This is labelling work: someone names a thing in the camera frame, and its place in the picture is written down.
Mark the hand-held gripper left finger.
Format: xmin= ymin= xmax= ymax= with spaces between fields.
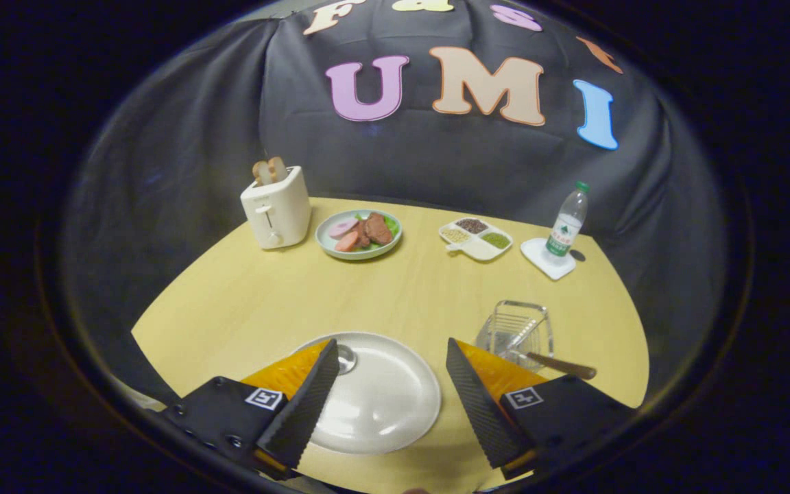
xmin=160 ymin=338 xmax=341 ymax=481

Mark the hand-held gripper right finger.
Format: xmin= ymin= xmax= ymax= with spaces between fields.
xmin=445 ymin=337 xmax=636 ymax=481

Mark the wooden handled metal fork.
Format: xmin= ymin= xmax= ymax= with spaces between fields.
xmin=508 ymin=350 xmax=598 ymax=381

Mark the large white plate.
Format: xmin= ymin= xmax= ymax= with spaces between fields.
xmin=290 ymin=332 xmax=442 ymax=456

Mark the white divided snack dish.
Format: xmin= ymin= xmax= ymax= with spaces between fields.
xmin=438 ymin=217 xmax=514 ymax=262

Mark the white square coaster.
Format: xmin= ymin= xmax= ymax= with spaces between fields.
xmin=520 ymin=237 xmax=577 ymax=281

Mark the pale green food plate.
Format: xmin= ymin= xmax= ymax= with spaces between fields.
xmin=315 ymin=209 xmax=403 ymax=261

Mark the brown meat slice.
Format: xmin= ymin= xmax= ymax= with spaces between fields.
xmin=363 ymin=212 xmax=394 ymax=246

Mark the clear plastic water bottle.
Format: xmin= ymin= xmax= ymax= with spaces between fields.
xmin=544 ymin=181 xmax=590 ymax=266

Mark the white toaster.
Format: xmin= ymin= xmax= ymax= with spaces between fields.
xmin=240 ymin=166 xmax=312 ymax=250

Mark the green lettuce leaf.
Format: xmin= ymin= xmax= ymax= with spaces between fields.
xmin=354 ymin=213 xmax=400 ymax=249

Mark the metal wire cutlery basket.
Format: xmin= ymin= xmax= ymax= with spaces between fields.
xmin=475 ymin=300 xmax=554 ymax=375

